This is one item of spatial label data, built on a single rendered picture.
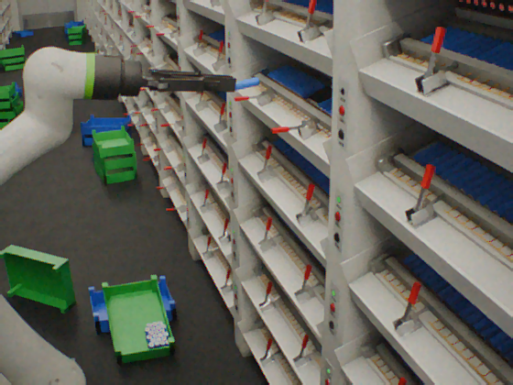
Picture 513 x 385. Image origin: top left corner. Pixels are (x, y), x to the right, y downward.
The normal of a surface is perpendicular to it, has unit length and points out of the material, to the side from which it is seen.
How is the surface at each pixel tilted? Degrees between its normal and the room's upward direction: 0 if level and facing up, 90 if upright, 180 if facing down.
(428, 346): 21
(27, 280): 90
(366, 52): 90
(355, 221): 90
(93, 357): 0
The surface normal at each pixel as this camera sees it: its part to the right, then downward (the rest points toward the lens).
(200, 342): -0.01, -0.92
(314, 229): -0.34, -0.81
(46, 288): -0.36, 0.36
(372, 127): 0.32, 0.36
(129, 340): 0.10, -0.75
